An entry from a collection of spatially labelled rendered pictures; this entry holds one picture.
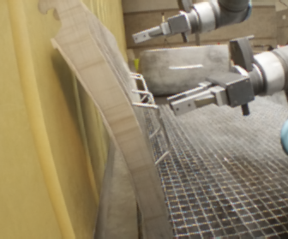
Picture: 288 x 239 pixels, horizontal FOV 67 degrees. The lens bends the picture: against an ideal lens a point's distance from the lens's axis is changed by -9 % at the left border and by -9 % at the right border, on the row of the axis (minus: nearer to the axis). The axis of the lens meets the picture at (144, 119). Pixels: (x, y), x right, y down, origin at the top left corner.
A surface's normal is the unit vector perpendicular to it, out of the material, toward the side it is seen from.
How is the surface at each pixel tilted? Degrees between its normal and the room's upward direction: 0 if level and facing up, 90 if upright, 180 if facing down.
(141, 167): 90
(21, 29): 90
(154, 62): 90
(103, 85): 90
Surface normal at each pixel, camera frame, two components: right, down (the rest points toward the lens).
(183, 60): -0.04, 0.30
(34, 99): 0.38, 0.22
